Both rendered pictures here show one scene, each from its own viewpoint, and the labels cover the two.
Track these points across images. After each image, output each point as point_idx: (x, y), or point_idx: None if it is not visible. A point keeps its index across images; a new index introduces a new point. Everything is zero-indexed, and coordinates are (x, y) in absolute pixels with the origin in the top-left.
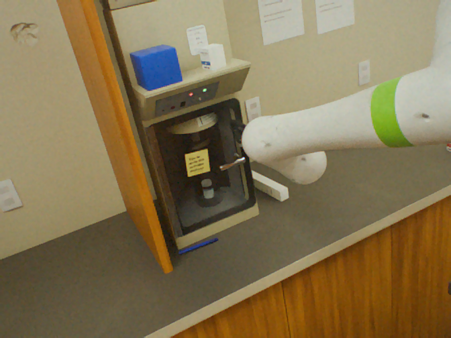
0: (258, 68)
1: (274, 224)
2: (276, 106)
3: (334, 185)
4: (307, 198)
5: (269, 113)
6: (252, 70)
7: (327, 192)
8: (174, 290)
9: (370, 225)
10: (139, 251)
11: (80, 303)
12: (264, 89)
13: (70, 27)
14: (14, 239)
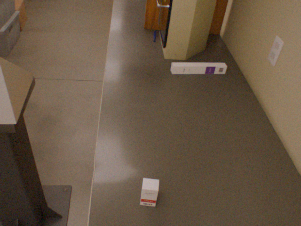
0: (299, 16)
1: (146, 58)
2: (287, 68)
3: (167, 96)
4: (162, 78)
5: (281, 68)
6: (296, 12)
7: (160, 88)
8: (130, 26)
9: (103, 83)
10: None
11: None
12: (290, 41)
13: None
14: None
